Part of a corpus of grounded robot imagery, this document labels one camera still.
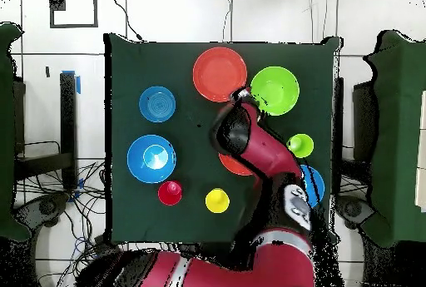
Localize orange bowl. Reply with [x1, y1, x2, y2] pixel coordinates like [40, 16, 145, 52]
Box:
[192, 46, 248, 103]
[218, 151, 254, 177]

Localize green bowl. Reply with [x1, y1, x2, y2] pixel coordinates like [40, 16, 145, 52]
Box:
[250, 66, 300, 116]

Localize yellow cup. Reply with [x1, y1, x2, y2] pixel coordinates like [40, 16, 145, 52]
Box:
[205, 187, 231, 214]

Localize red cup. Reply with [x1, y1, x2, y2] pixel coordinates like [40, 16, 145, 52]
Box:
[157, 180, 183, 206]

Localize small blue bowl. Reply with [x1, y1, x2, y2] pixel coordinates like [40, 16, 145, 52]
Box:
[138, 86, 177, 124]

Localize large blue bowl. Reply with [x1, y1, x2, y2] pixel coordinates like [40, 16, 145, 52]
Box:
[126, 134, 177, 185]
[299, 164, 326, 209]

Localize dark green tablecloth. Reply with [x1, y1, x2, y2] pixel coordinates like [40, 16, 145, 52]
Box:
[103, 32, 342, 245]

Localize lime green cup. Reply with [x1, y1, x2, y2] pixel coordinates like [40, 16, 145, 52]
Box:
[286, 133, 315, 159]

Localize green cloth side table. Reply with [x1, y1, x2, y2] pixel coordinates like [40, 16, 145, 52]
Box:
[0, 22, 32, 242]
[360, 29, 426, 249]

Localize black floor cable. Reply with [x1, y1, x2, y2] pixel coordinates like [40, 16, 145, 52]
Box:
[111, 0, 145, 42]

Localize tangle of cables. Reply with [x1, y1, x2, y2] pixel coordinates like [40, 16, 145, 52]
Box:
[16, 160, 107, 246]

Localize black metal frame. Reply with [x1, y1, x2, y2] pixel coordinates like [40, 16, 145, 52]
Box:
[12, 72, 79, 190]

